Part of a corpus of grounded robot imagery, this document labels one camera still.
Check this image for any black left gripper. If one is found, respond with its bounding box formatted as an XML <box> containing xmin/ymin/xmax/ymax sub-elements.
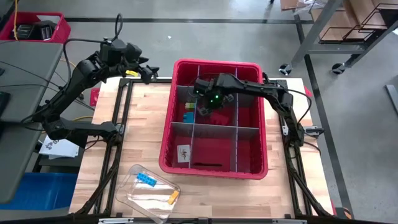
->
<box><xmin>124</xmin><ymin>56</ymin><xmax>160</xmax><ymax>83</ymax></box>

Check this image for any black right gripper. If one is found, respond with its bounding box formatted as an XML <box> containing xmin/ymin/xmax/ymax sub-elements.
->
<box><xmin>197</xmin><ymin>90</ymin><xmax>234</xmax><ymax>117</ymax></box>

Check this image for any red block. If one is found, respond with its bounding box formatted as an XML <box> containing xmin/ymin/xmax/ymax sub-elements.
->
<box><xmin>210</xmin><ymin>112</ymin><xmax>231</xmax><ymax>126</ymax></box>

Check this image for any large red plastic bin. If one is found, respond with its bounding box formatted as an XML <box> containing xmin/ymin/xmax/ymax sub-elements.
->
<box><xmin>158</xmin><ymin>58</ymin><xmax>269</xmax><ymax>180</ymax></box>

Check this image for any white block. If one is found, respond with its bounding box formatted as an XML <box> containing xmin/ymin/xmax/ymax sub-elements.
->
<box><xmin>177</xmin><ymin>144</ymin><xmax>191</xmax><ymax>163</ymax></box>

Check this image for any clear plastic bag with items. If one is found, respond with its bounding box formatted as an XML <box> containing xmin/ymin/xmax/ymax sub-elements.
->
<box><xmin>115</xmin><ymin>164</ymin><xmax>182</xmax><ymax>224</ymax></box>

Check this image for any black caster wheel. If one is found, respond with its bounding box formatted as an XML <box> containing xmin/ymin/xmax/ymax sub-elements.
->
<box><xmin>278</xmin><ymin>63</ymin><xmax>294</xmax><ymax>76</ymax></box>
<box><xmin>331</xmin><ymin>62</ymin><xmax>346</xmax><ymax>75</ymax></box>

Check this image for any small red basket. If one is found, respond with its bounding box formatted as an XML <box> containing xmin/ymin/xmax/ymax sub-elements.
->
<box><xmin>0</xmin><ymin>11</ymin><xmax>72</xmax><ymax>46</ymax></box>

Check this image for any black desk support bar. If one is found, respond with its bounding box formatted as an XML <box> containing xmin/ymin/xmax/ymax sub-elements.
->
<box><xmin>71</xmin><ymin>133</ymin><xmax>90</xmax><ymax>149</ymax></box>

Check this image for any yellow block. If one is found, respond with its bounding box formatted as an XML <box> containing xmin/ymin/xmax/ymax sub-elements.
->
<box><xmin>167</xmin><ymin>190</ymin><xmax>180</xmax><ymax>205</ymax></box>

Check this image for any white paper sheet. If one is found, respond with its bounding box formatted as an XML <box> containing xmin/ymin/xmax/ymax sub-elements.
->
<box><xmin>36</xmin><ymin>14</ymin><xmax>61</xmax><ymax>25</ymax></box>

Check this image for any black device in basket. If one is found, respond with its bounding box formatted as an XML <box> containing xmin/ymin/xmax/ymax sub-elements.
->
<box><xmin>16</xmin><ymin>20</ymin><xmax>57</xmax><ymax>41</ymax></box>

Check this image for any grey desk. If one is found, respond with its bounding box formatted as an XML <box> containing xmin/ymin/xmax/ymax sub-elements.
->
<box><xmin>0</xmin><ymin>40</ymin><xmax>65</xmax><ymax>205</ymax></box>

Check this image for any white paper with logo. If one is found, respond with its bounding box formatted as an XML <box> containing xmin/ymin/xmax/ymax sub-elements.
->
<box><xmin>39</xmin><ymin>135</ymin><xmax>80</xmax><ymax>159</ymax></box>

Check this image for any small cardboard box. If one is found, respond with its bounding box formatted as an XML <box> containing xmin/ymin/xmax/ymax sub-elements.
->
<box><xmin>280</xmin><ymin>0</ymin><xmax>309</xmax><ymax>10</ymax></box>

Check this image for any grey metal cart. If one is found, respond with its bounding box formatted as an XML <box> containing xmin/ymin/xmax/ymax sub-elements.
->
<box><xmin>290</xmin><ymin>0</ymin><xmax>398</xmax><ymax>68</ymax></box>

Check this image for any black floor stand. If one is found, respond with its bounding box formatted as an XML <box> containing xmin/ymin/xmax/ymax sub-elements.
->
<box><xmin>30</xmin><ymin>152</ymin><xmax>85</xmax><ymax>175</ymax></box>

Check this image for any large cardboard box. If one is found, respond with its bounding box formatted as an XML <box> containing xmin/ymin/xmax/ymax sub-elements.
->
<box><xmin>310</xmin><ymin>0</ymin><xmax>389</xmax><ymax>41</ymax></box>

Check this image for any black device on desk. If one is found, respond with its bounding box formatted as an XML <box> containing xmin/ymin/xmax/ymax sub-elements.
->
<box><xmin>0</xmin><ymin>91</ymin><xmax>11</xmax><ymax>118</ymax></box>

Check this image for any blue plastic bin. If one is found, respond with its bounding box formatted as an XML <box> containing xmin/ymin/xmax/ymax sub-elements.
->
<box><xmin>0</xmin><ymin>172</ymin><xmax>78</xmax><ymax>211</ymax></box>

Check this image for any grey metal bar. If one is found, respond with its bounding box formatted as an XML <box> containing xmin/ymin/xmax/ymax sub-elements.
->
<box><xmin>384</xmin><ymin>83</ymin><xmax>398</xmax><ymax>118</ymax></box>

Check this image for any black aluminium frame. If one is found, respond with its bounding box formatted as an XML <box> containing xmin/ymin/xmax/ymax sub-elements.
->
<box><xmin>73</xmin><ymin>72</ymin><xmax>336</xmax><ymax>218</ymax></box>

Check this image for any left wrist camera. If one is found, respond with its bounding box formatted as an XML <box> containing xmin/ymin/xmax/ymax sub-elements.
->
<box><xmin>124</xmin><ymin>42</ymin><xmax>143</xmax><ymax>62</ymax></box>

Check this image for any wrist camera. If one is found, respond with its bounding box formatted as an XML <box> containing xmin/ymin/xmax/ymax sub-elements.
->
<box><xmin>194</xmin><ymin>79</ymin><xmax>216</xmax><ymax>96</ymax></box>
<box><xmin>124</xmin><ymin>42</ymin><xmax>143</xmax><ymax>62</ymax></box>

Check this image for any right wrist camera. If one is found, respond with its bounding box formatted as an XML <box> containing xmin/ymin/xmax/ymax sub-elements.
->
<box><xmin>194</xmin><ymin>79</ymin><xmax>216</xmax><ymax>96</ymax></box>

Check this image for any yellow cable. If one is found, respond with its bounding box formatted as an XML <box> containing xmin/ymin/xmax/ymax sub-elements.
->
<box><xmin>11</xmin><ymin>0</ymin><xmax>19</xmax><ymax>41</ymax></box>
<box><xmin>60</xmin><ymin>57</ymin><xmax>77</xmax><ymax>68</ymax></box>

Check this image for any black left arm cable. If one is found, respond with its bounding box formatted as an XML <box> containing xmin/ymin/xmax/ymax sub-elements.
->
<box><xmin>62</xmin><ymin>12</ymin><xmax>124</xmax><ymax>82</ymax></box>

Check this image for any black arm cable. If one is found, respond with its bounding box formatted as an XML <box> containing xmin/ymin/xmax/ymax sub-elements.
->
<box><xmin>62</xmin><ymin>12</ymin><xmax>124</xmax><ymax>82</ymax></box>
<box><xmin>281</xmin><ymin>88</ymin><xmax>313</xmax><ymax>127</ymax></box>

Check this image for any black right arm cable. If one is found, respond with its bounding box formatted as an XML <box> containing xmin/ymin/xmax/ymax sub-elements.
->
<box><xmin>281</xmin><ymin>88</ymin><xmax>313</xmax><ymax>127</ymax></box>

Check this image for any thin black desk cable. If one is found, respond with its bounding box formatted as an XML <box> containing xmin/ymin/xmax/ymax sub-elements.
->
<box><xmin>0</xmin><ymin>60</ymin><xmax>96</xmax><ymax>111</ymax></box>

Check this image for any silver metal bracket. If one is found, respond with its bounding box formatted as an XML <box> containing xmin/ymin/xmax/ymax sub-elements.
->
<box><xmin>272</xmin><ymin>218</ymin><xmax>308</xmax><ymax>224</ymax></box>
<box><xmin>98</xmin><ymin>217</ymin><xmax>135</xmax><ymax>224</ymax></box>

